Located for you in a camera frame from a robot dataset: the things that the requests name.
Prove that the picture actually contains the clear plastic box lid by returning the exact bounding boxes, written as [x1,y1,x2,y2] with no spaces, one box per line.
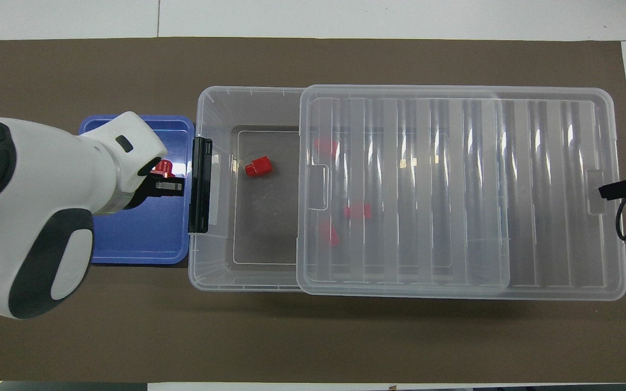
[296,84,626,300]

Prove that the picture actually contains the red block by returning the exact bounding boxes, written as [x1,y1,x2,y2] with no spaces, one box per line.
[318,222,340,247]
[245,156,273,178]
[150,159,176,179]
[343,203,372,220]
[314,137,340,156]

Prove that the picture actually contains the black box latch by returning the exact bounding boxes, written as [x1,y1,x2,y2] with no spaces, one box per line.
[189,137,214,235]

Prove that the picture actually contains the clear plastic storage box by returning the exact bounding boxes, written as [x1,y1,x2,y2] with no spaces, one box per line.
[188,85,512,294]

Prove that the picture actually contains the blue plastic tray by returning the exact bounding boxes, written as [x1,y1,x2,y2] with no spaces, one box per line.
[78,114,196,266]

